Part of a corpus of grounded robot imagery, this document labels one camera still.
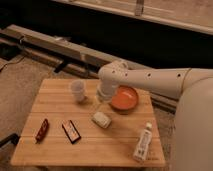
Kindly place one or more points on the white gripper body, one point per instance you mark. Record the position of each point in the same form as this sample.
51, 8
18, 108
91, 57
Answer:
105, 92

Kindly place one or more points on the white sponge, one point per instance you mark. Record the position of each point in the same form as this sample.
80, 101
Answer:
101, 119

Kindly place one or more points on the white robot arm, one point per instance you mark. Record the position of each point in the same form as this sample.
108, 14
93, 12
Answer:
192, 89

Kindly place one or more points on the orange bowl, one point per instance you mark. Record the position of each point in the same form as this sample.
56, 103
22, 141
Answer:
126, 98

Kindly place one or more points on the wooden table board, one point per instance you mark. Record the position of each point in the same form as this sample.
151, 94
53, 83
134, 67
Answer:
110, 147

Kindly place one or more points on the black and white box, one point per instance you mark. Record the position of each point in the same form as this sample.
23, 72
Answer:
71, 131

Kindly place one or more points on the white plastic bottle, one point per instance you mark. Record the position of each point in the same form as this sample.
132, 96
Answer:
141, 150

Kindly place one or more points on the black table leg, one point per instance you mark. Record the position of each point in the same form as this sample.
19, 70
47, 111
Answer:
13, 138

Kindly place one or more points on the grey metal rail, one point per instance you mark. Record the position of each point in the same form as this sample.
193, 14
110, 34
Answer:
63, 47

